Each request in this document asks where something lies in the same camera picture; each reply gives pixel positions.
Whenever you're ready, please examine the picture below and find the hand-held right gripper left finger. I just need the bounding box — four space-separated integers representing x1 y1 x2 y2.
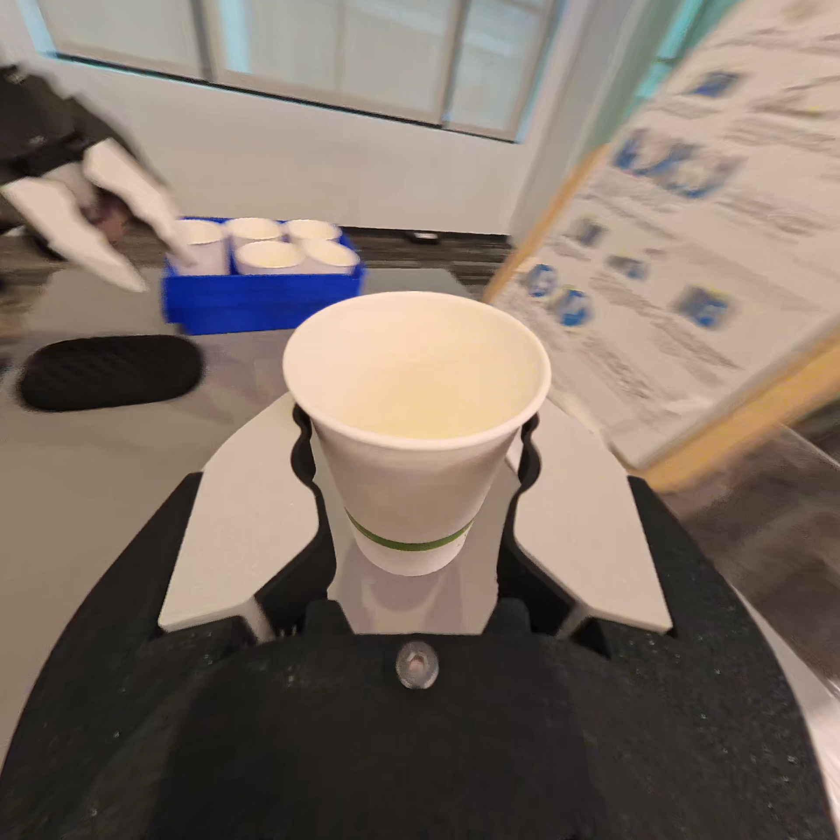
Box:
157 392 340 643

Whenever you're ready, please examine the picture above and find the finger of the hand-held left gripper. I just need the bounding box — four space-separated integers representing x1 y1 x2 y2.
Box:
0 177 151 294
82 141 198 266

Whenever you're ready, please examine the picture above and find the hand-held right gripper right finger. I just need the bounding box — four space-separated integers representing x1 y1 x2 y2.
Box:
495 400 676 643

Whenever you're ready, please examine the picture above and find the white paper cup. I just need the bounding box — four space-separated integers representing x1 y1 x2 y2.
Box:
283 218 343 245
167 218 232 277
298 237 361 274
234 240 307 276
225 217 285 255
282 290 551 578

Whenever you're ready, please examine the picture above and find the blue plastic bin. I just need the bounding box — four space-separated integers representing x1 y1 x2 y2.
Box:
161 217 368 337

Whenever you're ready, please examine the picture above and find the black wrist rest pad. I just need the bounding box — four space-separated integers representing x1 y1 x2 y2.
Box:
17 334 205 413

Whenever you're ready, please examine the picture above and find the glass partition window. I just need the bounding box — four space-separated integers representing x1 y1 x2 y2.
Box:
18 0 567 144

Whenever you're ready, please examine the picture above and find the wooden instruction board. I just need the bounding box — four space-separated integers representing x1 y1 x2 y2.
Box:
482 0 840 494

